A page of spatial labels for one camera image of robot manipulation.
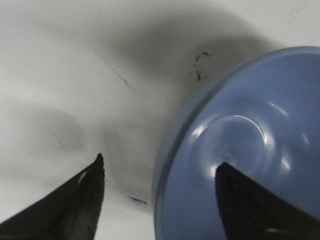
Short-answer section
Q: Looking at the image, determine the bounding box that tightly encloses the light blue bowl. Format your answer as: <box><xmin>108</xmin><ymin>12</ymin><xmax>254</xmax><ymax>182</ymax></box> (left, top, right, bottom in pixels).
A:
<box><xmin>152</xmin><ymin>46</ymin><xmax>320</xmax><ymax>240</ymax></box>

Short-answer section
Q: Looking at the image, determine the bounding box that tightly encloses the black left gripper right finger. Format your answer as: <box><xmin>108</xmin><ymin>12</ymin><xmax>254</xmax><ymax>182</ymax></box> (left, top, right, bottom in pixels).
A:
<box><xmin>215</xmin><ymin>162</ymin><xmax>320</xmax><ymax>240</ymax></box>

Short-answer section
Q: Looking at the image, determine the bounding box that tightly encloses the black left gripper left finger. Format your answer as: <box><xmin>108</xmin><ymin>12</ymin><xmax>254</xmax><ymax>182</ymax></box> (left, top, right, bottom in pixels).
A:
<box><xmin>0</xmin><ymin>153</ymin><xmax>105</xmax><ymax>240</ymax></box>

